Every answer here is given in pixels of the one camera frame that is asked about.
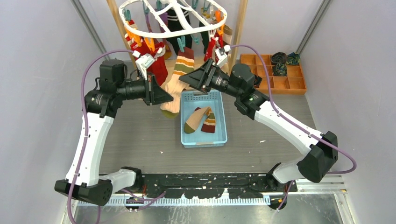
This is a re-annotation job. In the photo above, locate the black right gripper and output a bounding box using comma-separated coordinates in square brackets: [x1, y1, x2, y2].
[179, 58, 241, 98]

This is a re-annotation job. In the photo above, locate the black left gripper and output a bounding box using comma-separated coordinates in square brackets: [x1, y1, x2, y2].
[117, 71, 173, 105]

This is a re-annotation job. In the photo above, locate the red santa sock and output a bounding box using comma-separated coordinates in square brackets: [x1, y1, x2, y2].
[124, 26, 155, 56]
[147, 42, 168, 86]

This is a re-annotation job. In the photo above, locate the striped beige sock front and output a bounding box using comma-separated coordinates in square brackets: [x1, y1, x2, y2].
[184, 106, 212, 134]

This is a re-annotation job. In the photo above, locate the striped beige sock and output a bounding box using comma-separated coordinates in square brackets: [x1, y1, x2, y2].
[160, 47, 195, 118]
[184, 106, 212, 134]

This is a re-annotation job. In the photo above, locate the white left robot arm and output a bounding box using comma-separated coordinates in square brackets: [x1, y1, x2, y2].
[54, 59, 173, 206]

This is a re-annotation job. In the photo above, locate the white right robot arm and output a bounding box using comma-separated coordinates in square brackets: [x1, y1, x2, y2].
[180, 59, 338, 192]

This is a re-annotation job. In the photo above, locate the wooden hanger stand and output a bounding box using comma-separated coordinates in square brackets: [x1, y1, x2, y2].
[106, 0, 248, 100]

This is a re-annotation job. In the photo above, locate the white round clip hanger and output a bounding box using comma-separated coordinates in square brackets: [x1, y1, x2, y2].
[118, 0, 228, 39]

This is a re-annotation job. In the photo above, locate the light blue plastic basket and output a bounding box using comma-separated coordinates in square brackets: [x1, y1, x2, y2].
[180, 90, 227, 148]

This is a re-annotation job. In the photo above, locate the rolled dark sock left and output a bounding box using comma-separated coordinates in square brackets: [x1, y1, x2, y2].
[253, 75, 262, 88]

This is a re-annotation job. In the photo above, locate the rolled dark sock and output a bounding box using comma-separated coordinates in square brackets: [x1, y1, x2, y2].
[253, 75, 262, 88]
[270, 52, 288, 65]
[272, 63, 287, 77]
[286, 52, 300, 66]

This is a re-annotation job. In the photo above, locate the rolled dark sock middle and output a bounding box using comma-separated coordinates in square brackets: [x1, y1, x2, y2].
[272, 63, 287, 77]

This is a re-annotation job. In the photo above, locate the rolled dark sock top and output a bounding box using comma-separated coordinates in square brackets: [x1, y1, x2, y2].
[270, 52, 288, 65]

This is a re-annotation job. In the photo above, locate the rolled dark sock right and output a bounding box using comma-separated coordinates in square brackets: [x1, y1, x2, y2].
[286, 52, 300, 66]

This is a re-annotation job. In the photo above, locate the orange wooden compartment tray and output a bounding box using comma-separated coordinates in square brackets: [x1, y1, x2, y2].
[240, 54, 307, 95]

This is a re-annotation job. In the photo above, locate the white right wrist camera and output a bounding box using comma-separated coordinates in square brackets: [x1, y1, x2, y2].
[215, 44, 231, 68]

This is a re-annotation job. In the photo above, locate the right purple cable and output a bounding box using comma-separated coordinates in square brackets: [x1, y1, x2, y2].
[229, 44, 357, 211]

